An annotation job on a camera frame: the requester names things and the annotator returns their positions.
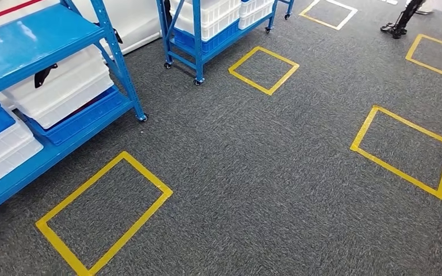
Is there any black plastic bracket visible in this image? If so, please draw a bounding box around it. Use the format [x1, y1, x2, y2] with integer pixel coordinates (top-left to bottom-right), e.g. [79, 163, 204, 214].
[34, 63, 59, 89]
[93, 22, 123, 44]

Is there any blue plastic tray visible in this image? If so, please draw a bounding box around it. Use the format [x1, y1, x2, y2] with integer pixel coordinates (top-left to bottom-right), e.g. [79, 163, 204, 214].
[22, 86, 125, 147]

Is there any white plastic bin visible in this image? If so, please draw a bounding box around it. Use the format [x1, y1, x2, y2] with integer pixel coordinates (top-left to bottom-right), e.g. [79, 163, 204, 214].
[0, 121, 44, 196]
[169, 0, 242, 42]
[238, 0, 276, 30]
[0, 45, 114, 129]

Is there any blue metal shelf rack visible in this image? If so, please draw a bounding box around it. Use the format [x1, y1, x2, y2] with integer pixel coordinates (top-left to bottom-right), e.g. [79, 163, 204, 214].
[272, 0, 296, 21]
[0, 0, 148, 252]
[155, 0, 279, 86]

